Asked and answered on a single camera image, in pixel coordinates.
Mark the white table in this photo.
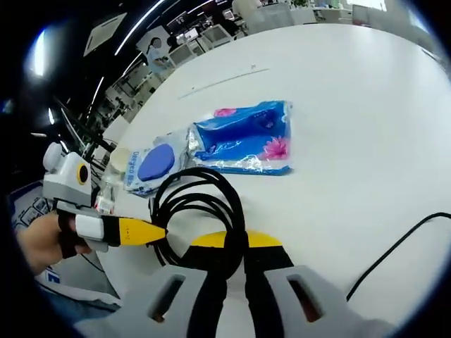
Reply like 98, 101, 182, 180
93, 21, 451, 338

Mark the ceiling air vent panel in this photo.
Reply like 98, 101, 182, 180
84, 12, 128, 56

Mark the wet wipes pack blue lid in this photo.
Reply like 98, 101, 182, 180
123, 132, 193, 196

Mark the white office chair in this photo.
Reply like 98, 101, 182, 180
202, 26, 233, 45
168, 44, 205, 68

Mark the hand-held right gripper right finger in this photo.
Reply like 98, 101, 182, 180
243, 228, 394, 338

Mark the blue floral tissue pack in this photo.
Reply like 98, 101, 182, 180
186, 99, 294, 176

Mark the clear plastic bottle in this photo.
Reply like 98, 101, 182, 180
93, 165, 125, 216

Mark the white partition panel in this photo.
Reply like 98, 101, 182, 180
246, 6, 293, 35

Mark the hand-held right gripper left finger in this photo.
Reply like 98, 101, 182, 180
119, 230, 230, 338

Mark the blue white display board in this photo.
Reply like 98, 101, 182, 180
8, 186, 63, 282

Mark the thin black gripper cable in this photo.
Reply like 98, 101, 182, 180
346, 212, 451, 302

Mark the person's left hand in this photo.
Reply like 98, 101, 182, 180
16, 213, 93, 277

